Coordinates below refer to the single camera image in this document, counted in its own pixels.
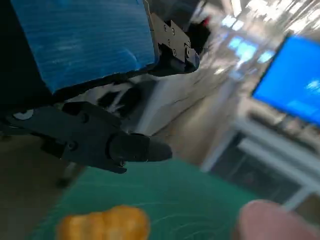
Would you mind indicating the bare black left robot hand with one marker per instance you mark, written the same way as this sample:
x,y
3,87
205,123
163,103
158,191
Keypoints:
x,y
87,37

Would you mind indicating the long striped toy bread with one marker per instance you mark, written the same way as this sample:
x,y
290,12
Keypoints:
x,y
107,225

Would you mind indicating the pink bowl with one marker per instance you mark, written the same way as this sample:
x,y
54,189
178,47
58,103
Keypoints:
x,y
270,222

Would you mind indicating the green cutting mat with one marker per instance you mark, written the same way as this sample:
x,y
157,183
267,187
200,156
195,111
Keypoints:
x,y
175,200

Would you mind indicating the computer monitor blue screen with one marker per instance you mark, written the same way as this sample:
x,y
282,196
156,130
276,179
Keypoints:
x,y
292,82

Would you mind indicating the large white mesh cabinet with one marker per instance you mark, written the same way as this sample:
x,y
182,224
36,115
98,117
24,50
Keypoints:
x,y
250,172

